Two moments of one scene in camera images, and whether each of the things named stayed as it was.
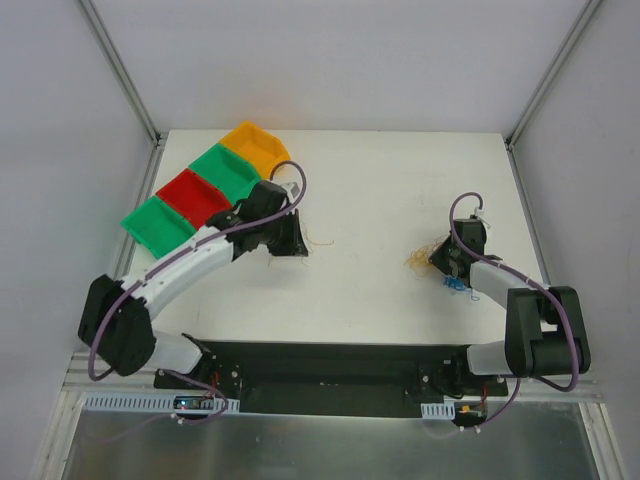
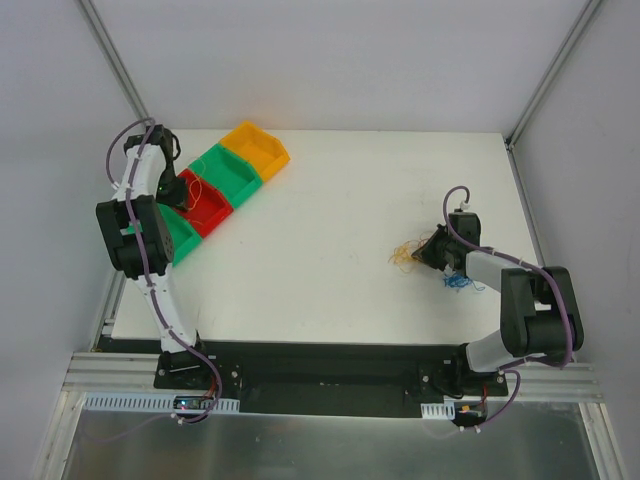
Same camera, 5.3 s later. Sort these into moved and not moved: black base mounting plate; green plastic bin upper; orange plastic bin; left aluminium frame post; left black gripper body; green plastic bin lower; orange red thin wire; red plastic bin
Moved: left black gripper body; orange red thin wire
Not moved: orange plastic bin; green plastic bin upper; red plastic bin; black base mounting plate; left aluminium frame post; green plastic bin lower
